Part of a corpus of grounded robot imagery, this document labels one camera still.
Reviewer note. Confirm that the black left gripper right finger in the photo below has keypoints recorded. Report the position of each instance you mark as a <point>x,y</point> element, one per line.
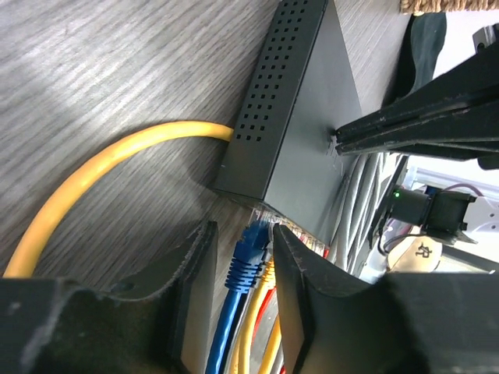
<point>333,322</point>

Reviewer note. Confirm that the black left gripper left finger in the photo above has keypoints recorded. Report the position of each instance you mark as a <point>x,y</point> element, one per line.
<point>154,321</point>

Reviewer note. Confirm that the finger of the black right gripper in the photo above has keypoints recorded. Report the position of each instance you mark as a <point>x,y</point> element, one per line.
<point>449,143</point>
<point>452,100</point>

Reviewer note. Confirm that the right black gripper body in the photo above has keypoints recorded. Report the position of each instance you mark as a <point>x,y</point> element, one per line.
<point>484,40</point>

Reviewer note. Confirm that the black network switch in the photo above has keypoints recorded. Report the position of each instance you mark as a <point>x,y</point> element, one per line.
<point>281,155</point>

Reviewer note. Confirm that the black cloth with beige stripe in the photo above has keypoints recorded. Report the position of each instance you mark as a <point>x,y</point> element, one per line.
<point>422,43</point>

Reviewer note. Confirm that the wicker basket with liner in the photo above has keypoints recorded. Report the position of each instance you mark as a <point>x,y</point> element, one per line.
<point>419,7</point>

